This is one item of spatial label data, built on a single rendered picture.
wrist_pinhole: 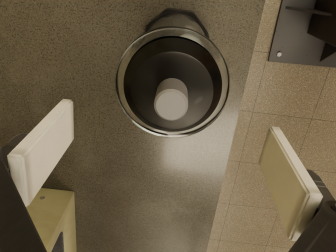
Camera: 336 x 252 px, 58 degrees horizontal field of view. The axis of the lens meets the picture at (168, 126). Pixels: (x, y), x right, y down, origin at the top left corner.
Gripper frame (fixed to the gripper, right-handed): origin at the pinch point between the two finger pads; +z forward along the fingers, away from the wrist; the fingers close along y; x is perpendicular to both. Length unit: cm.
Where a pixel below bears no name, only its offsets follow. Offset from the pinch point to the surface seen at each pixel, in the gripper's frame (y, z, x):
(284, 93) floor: 57, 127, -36
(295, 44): 54, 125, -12
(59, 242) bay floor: -18, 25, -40
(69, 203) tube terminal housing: -17.1, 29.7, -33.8
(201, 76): 2.3, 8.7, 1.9
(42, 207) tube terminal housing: -21.5, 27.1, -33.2
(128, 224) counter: -5, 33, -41
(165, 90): -0.6, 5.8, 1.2
